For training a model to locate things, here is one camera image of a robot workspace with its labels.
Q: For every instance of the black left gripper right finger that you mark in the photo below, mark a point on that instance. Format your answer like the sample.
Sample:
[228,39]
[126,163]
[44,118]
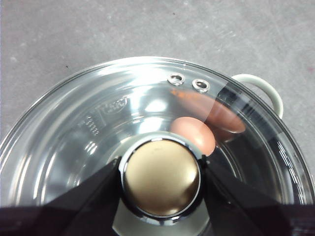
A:
[246,214]

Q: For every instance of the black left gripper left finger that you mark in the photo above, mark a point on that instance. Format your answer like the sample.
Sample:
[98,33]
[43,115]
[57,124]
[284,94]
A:
[73,214]

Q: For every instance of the glass lid with green knob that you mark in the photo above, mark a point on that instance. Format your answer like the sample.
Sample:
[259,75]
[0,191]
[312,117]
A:
[161,177]

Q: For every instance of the brown egg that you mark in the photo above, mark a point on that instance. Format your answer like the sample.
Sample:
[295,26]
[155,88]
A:
[194,134]

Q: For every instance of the sage green electric cooking pot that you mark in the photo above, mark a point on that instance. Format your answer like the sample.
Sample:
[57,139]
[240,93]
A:
[272,91]

